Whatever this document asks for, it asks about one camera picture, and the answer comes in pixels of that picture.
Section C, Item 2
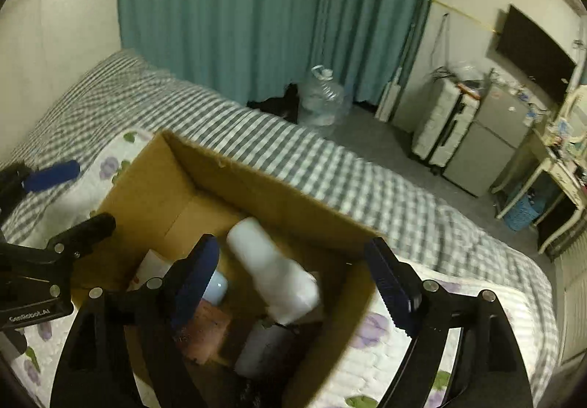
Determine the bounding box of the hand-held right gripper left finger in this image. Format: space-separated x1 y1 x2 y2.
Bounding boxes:
50 234 221 408

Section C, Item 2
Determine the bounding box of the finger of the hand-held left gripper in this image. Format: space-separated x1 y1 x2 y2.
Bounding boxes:
0 160 81 217
0 212 116 272

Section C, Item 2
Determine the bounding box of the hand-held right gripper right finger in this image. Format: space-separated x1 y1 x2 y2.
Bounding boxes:
364 237 535 408

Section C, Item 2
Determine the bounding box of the light blue case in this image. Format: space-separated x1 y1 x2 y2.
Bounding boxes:
202 271 229 305

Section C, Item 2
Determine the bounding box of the white tube with red label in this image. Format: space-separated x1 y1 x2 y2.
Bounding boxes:
127 249 177 292

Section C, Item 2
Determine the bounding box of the red floral card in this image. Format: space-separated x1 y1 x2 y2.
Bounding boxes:
176 300 232 365

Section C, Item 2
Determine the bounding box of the large white bottle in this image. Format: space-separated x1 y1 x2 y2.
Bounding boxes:
227 218 320 326

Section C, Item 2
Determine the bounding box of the brown cardboard box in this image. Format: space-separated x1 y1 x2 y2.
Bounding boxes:
73 129 390 408

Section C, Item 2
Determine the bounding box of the blue plastic basket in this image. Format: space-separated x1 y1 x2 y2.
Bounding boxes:
504 194 546 232

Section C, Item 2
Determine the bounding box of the grey checked bed sheet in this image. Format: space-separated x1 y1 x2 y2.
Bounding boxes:
0 49 528 280

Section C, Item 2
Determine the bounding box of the white suitcase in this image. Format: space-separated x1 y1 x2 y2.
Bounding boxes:
409 77 482 175

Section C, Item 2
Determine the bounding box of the white slatted wardrobe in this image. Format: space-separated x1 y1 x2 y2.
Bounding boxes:
555 229 587 363

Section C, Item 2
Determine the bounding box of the silver fridge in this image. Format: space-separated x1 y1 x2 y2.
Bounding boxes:
442 80 544 198

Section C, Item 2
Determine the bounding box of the white dressing table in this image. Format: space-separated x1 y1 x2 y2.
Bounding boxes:
493 114 587 253

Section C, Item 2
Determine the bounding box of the black cloth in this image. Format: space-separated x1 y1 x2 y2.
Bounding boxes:
248 82 301 122

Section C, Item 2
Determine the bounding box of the clear water jug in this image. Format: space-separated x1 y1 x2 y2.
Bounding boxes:
297 65 347 127

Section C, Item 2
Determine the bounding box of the white mop pole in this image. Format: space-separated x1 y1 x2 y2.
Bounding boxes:
376 18 418 122

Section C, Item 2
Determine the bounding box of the clear plastic bag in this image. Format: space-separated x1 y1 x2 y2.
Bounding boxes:
447 62 487 88

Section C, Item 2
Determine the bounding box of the oval white mirror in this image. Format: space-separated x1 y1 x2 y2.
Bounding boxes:
557 84 587 138

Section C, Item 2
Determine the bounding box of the wide green curtain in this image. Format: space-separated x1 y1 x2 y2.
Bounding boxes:
117 0 445 108

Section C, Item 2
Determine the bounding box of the hanging black cable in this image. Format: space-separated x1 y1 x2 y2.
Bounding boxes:
431 14 452 79

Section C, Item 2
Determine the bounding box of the black wall television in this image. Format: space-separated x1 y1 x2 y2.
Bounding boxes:
495 3 577 105

